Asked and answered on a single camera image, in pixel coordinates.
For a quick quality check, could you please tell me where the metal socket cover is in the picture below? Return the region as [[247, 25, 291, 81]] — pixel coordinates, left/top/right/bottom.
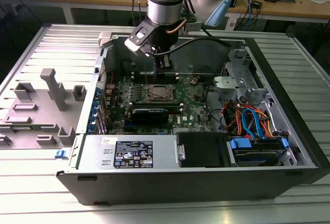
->
[[147, 83, 176, 104]]

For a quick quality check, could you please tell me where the silver topped CPU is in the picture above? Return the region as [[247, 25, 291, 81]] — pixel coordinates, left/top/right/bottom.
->
[[153, 86, 170, 99]]

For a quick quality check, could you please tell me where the CPU socket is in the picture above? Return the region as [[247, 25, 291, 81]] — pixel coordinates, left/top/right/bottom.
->
[[146, 83, 177, 104]]

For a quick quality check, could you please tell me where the green motherboard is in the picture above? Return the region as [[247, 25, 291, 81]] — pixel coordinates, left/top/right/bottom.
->
[[103, 74, 222, 136]]

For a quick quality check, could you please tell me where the silver metal drive cage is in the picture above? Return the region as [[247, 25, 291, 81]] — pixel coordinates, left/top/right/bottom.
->
[[213, 48, 273, 106]]

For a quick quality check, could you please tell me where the black graphics card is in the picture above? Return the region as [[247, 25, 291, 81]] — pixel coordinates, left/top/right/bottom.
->
[[131, 108, 170, 125]]

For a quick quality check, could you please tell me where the grey power supply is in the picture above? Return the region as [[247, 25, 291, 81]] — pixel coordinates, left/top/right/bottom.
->
[[76, 134, 179, 170]]

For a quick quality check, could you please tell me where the grey parts rack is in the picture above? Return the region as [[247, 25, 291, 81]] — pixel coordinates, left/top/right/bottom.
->
[[0, 68, 87, 150]]

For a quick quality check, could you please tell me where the hard disk blue carrier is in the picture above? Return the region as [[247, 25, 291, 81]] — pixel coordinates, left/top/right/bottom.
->
[[226, 136, 291, 168]]

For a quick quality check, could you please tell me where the black grey PC case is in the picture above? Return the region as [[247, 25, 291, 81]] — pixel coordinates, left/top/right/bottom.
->
[[56, 32, 330, 206]]

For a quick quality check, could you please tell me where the copper coloured hose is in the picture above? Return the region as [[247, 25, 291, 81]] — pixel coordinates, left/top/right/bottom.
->
[[166, 19, 188, 35]]

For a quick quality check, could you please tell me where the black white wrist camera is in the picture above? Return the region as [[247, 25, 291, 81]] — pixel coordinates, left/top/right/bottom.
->
[[124, 20, 157, 57]]

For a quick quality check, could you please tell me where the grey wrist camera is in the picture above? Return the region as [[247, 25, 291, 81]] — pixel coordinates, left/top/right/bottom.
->
[[184, 20, 203, 32]]

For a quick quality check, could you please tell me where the black camera cable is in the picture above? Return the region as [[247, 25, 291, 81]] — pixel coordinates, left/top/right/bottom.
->
[[153, 36, 232, 55]]

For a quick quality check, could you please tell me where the thin dark wire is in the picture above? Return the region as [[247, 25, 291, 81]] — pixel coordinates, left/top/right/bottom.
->
[[192, 65, 216, 78]]

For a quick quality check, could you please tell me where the thin red wire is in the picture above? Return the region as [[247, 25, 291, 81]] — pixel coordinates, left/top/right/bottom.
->
[[99, 69, 114, 89]]

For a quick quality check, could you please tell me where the black wire loop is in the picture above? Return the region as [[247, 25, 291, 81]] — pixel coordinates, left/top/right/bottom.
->
[[202, 79, 227, 134]]

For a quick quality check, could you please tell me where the blue network cable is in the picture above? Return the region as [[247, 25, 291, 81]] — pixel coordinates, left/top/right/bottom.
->
[[242, 0, 256, 30]]

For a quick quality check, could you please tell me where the blue flat data wire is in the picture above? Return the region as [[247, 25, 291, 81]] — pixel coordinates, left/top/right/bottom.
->
[[242, 108, 266, 140]]

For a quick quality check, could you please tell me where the orange wire bundle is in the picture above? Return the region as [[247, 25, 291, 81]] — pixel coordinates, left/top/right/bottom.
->
[[221, 100, 276, 139]]

